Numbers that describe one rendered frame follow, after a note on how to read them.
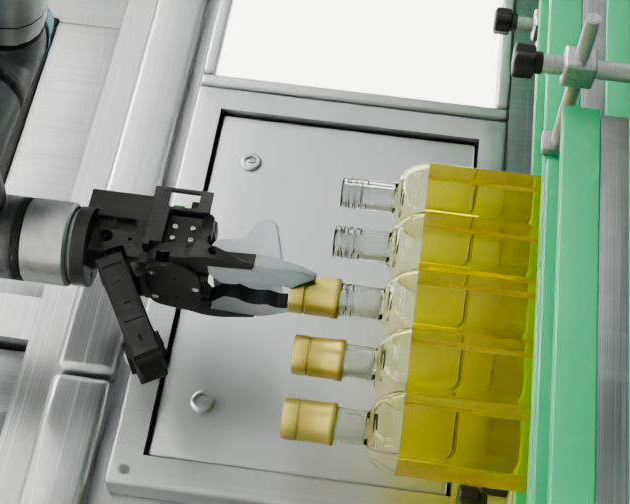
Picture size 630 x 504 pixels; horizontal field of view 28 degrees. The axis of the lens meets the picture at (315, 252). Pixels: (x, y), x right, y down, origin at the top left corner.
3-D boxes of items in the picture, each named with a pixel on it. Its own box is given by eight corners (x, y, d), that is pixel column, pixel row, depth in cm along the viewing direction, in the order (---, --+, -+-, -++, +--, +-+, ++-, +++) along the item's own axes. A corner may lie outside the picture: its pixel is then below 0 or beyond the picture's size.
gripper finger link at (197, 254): (253, 243, 105) (152, 239, 107) (250, 259, 104) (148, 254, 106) (262, 273, 109) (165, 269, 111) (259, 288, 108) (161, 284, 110)
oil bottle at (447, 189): (619, 219, 118) (394, 191, 119) (634, 183, 113) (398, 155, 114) (619, 269, 115) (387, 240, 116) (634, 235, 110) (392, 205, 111)
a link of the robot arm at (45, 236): (13, 252, 106) (29, 300, 113) (66, 258, 106) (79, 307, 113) (35, 180, 110) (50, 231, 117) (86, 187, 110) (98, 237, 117)
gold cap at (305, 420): (332, 441, 100) (278, 434, 101) (332, 450, 104) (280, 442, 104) (338, 398, 102) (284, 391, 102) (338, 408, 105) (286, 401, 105)
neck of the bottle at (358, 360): (373, 357, 108) (318, 350, 108) (375, 340, 105) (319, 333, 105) (369, 388, 106) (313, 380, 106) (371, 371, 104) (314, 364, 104)
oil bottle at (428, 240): (620, 268, 114) (388, 239, 116) (635, 233, 110) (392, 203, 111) (620, 321, 111) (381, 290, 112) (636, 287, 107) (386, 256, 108)
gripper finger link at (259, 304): (322, 255, 113) (222, 234, 113) (313, 312, 110) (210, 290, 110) (316, 272, 116) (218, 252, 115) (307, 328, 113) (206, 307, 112)
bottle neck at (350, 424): (365, 419, 105) (308, 411, 105) (367, 404, 102) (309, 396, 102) (361, 452, 103) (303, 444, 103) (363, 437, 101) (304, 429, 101)
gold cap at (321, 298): (341, 292, 111) (292, 286, 112) (343, 271, 108) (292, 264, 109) (336, 326, 109) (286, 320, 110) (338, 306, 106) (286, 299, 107)
